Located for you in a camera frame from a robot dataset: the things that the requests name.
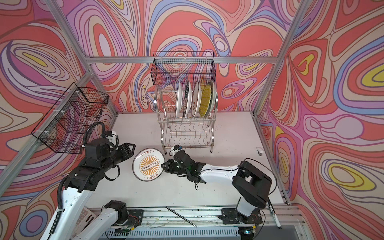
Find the black thin rod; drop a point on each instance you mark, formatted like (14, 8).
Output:
(180, 216)

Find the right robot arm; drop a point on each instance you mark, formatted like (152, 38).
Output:
(253, 185)

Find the black wire basket back wall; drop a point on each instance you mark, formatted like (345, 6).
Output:
(170, 68)

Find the light green flower plate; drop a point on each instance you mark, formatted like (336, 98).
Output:
(214, 95)

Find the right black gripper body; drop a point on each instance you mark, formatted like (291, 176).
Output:
(182, 171)

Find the black marker pen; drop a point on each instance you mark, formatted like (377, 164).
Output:
(274, 215)

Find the dark green rim plate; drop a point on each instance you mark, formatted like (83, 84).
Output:
(188, 99)

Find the small white clip object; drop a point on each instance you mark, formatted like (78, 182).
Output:
(260, 151)

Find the orange sunburst plate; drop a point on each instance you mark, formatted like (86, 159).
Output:
(147, 165)
(196, 98)

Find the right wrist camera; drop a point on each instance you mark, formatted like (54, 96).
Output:
(175, 149)

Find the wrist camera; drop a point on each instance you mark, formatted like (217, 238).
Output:
(175, 149)
(112, 137)

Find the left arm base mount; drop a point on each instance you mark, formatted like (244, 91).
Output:
(129, 218)

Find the white black-rim plate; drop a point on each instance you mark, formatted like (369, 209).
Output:
(179, 99)

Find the yellow woven pattern plate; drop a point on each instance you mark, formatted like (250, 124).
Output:
(205, 100)

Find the black wire basket left wall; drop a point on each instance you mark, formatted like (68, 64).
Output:
(63, 131)

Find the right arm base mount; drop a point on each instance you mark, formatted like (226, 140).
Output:
(230, 216)

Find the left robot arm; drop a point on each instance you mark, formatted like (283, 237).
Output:
(77, 187)

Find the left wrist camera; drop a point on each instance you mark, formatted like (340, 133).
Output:
(112, 137)

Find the silver two-tier dish rack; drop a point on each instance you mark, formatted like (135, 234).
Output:
(189, 132)

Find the black wire basket wall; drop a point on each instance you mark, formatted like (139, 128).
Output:
(170, 68)
(63, 131)

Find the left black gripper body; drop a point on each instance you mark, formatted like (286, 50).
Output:
(115, 156)

